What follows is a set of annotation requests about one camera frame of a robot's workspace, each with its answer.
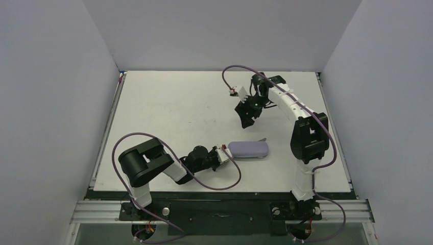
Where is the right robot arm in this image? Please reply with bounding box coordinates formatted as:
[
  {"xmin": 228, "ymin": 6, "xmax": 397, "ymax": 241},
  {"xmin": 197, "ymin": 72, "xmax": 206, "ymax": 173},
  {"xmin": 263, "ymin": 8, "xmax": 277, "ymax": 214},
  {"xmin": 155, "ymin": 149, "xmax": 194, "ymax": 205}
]
[{"xmin": 230, "ymin": 75, "xmax": 330, "ymax": 201}]

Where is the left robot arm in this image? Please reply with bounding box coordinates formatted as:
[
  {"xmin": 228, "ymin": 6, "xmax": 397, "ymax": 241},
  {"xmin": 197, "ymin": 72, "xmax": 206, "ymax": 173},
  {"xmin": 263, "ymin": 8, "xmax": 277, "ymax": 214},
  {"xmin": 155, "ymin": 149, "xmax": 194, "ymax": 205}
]
[{"xmin": 118, "ymin": 138, "xmax": 231, "ymax": 209}]

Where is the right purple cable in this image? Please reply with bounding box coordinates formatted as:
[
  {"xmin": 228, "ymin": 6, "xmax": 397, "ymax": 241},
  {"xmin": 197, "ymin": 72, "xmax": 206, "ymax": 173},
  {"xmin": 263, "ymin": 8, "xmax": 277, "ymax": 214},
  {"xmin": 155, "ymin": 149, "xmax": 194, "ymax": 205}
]
[{"xmin": 222, "ymin": 65, "xmax": 346, "ymax": 243}]

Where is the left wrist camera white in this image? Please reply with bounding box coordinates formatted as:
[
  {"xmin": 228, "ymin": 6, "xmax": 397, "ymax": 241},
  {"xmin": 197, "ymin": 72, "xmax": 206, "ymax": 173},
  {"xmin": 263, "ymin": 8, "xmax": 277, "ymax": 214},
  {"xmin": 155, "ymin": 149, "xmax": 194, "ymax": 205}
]
[{"xmin": 216, "ymin": 144, "xmax": 232, "ymax": 165}]

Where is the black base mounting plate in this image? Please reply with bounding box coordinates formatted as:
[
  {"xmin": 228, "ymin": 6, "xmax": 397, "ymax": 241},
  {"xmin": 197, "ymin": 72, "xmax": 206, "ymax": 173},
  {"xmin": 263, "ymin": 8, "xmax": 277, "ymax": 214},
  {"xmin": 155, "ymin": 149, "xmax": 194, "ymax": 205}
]
[{"xmin": 84, "ymin": 189, "xmax": 356, "ymax": 237}]

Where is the lavender umbrella case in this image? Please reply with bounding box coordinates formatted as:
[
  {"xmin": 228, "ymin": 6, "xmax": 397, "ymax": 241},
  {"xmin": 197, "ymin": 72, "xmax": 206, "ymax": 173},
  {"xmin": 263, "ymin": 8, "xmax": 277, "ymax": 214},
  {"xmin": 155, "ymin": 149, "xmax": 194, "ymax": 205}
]
[{"xmin": 228, "ymin": 138, "xmax": 270, "ymax": 159}]

